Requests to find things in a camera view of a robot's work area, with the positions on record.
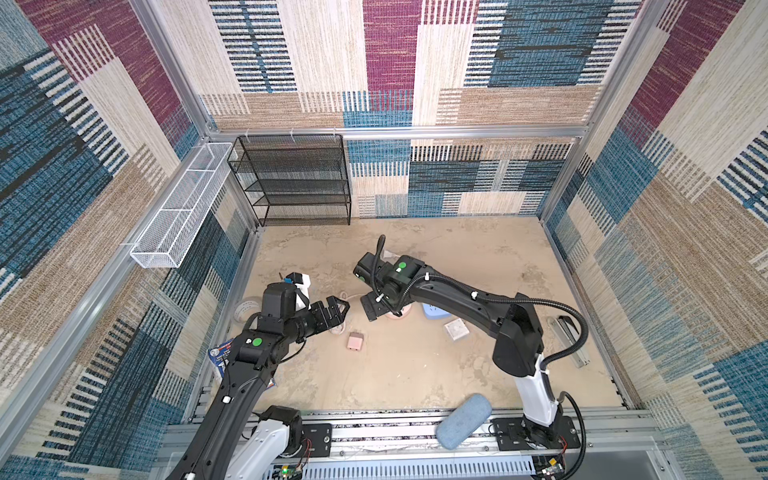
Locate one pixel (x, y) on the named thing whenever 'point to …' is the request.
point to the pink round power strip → (405, 311)
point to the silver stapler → (568, 333)
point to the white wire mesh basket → (163, 242)
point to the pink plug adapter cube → (355, 341)
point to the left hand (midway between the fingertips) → (337, 306)
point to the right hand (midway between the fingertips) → (389, 306)
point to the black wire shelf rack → (295, 179)
